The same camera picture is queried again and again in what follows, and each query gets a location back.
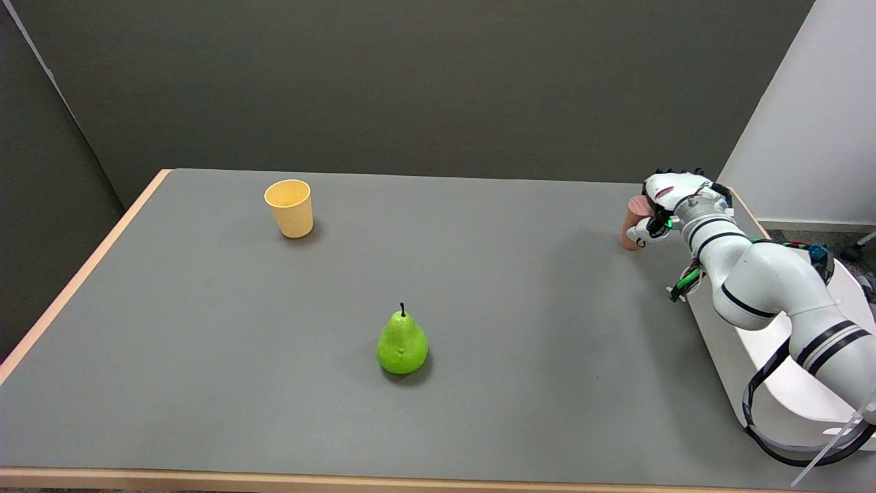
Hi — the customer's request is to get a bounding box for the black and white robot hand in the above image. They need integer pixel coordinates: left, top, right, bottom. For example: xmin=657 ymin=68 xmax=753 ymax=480
xmin=626 ymin=168 xmax=732 ymax=248

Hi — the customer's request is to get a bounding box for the pink wooden cylinder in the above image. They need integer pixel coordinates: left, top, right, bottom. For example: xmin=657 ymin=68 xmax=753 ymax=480
xmin=620 ymin=195 xmax=655 ymax=251

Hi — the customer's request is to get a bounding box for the white plastic bin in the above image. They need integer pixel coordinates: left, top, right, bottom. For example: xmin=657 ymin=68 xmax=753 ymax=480
xmin=686 ymin=246 xmax=876 ymax=453

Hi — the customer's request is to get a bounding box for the green pear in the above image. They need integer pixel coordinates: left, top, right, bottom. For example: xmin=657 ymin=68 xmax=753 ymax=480
xmin=376 ymin=303 xmax=430 ymax=375

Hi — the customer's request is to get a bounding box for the yellow plastic cup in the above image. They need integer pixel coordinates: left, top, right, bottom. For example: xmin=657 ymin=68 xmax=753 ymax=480
xmin=264 ymin=179 xmax=315 ymax=239

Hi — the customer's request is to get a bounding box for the green and black braided cable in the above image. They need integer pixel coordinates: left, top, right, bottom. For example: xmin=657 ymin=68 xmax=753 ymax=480
xmin=668 ymin=237 xmax=832 ymax=303

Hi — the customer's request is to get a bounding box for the black flat cable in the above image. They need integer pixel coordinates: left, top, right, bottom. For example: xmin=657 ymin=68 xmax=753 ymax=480
xmin=743 ymin=337 xmax=876 ymax=468

